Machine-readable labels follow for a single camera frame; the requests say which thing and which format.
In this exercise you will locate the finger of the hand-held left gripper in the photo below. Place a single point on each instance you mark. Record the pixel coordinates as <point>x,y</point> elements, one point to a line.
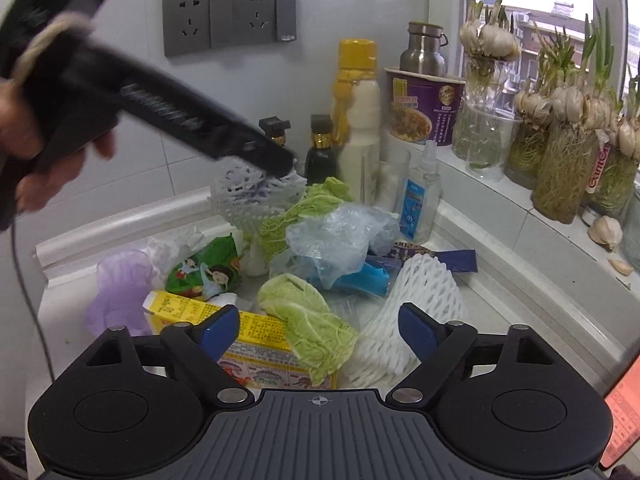
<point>265,155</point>

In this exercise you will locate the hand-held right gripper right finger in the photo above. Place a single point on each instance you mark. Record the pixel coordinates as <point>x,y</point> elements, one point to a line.
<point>415,325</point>

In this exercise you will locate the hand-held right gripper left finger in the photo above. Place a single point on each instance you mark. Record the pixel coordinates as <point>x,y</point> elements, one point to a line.
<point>220,325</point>

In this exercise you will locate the large white foam fruit net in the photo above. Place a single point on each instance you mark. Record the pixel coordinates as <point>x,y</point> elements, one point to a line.
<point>415,285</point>

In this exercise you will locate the small white foam fruit net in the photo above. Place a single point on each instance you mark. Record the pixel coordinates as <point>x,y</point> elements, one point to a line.
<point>235,200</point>

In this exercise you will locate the green snack packet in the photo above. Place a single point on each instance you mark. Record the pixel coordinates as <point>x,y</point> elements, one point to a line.
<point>210,270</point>

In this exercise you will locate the white tissue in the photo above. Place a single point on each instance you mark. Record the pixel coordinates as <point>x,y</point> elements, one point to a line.
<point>167,252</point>

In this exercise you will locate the clear plastic bag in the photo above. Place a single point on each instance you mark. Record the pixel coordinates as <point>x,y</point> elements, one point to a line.
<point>340,240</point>

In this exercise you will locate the person's left hand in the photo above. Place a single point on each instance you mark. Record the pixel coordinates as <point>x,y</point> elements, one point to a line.
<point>55,180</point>

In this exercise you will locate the dark sauce bottle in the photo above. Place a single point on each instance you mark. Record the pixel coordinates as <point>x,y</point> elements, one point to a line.
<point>320,160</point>
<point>275,130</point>

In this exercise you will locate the yellow printed cardboard box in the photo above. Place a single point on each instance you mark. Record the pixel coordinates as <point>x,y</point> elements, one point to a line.
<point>260,332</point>

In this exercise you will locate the napa cabbage leaf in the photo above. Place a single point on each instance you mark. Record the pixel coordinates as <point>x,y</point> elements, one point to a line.
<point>305,320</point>
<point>300,210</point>

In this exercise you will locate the blue plastic package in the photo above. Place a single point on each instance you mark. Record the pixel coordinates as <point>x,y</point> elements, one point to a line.
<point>370,277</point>

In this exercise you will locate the dark blue snack wrapper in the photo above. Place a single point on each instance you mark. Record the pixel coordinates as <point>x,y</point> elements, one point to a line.
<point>457,260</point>

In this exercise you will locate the white bottle with yellow cap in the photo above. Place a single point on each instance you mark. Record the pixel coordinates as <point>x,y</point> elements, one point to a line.
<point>362,125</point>

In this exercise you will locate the clear drinking glass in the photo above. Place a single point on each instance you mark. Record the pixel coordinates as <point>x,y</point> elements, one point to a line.
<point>385,180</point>

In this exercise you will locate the clear spray bottle blue label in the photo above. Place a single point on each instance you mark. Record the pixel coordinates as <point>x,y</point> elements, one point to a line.
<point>417,200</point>

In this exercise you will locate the purple instant noodle cup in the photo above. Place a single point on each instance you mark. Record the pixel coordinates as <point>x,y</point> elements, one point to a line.
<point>425,110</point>

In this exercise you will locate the stainless steel bottle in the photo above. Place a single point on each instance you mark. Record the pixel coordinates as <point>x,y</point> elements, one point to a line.
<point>422,55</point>

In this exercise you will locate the empty clear plastic cup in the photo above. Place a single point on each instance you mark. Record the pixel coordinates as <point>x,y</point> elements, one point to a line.
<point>490,145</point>

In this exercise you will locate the sprouting garlic in clear jar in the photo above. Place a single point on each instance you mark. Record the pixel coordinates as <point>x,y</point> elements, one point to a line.
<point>565,175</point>
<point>527,155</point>

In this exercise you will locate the loose garlic bulb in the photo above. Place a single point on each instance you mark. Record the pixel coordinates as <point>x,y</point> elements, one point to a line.
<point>605,232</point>

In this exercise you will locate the loose garlic clove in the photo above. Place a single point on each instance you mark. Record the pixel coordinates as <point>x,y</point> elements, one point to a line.
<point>621,266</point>

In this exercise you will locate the red printed packet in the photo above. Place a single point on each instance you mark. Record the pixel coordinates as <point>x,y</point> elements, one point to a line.
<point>622,420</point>

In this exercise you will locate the sprouting garlic in labelled jar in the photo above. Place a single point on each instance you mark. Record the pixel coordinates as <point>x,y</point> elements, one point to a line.
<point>617,180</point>

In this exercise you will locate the sprouting garlic in clear cup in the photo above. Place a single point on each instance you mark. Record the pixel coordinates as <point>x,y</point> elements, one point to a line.
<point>487,40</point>

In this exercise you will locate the grey wall socket panel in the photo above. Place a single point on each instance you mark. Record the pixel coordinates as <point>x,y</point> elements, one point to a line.
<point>225,15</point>

